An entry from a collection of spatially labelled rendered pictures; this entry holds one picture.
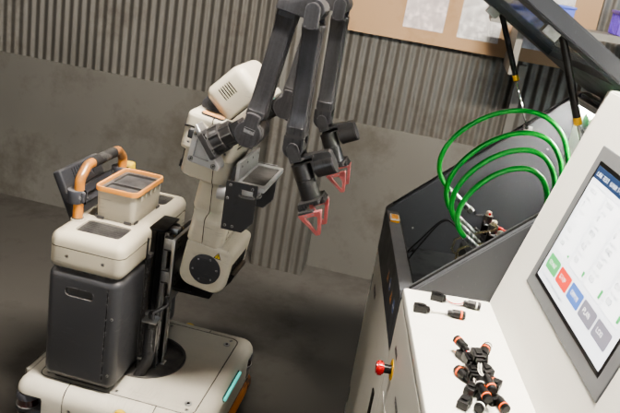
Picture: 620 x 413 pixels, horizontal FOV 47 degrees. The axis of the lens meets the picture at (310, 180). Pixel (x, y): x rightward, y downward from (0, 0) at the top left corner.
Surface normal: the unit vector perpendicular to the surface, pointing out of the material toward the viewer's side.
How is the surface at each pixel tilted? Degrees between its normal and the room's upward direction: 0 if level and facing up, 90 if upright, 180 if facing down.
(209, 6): 90
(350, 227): 90
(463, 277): 90
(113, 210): 92
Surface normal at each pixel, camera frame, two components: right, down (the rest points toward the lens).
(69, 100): -0.21, 0.27
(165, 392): 0.15, -0.94
